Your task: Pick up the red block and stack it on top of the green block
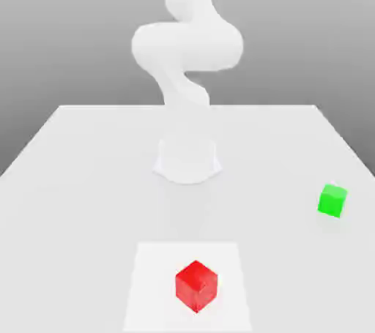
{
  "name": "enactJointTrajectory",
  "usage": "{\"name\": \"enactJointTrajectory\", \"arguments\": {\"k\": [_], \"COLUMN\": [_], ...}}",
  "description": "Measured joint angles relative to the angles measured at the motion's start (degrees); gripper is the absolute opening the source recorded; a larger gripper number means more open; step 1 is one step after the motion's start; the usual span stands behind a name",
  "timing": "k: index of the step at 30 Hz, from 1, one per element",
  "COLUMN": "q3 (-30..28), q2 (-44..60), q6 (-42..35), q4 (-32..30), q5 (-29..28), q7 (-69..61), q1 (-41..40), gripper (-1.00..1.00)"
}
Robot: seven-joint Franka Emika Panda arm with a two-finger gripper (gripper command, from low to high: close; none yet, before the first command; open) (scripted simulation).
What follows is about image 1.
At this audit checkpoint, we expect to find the small red cube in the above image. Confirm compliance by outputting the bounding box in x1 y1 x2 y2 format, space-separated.
174 259 219 314

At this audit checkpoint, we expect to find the small green cube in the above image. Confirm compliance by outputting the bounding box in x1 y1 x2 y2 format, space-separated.
316 183 349 219

